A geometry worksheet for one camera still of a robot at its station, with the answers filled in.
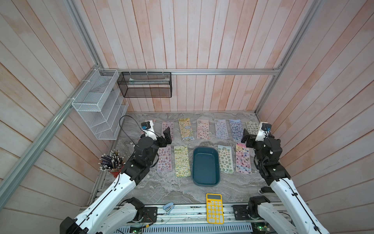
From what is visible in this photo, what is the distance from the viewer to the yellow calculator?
729mm

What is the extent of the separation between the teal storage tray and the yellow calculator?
0.21ft

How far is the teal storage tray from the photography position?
853mm
